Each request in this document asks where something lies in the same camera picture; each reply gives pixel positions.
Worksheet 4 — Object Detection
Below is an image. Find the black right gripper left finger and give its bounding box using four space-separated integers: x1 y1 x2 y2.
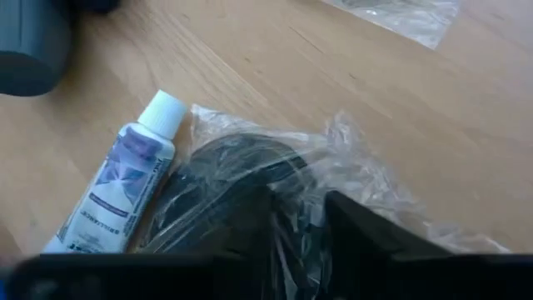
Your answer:
220 185 276 256

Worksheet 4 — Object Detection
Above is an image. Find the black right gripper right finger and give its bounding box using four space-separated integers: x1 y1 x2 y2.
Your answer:
324 191 451 258

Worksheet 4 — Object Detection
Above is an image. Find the black disc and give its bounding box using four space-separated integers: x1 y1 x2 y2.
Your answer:
132 103 511 300
322 0 461 51

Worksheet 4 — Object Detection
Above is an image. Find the white purple toothpaste tube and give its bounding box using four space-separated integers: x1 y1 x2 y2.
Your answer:
41 89 189 255

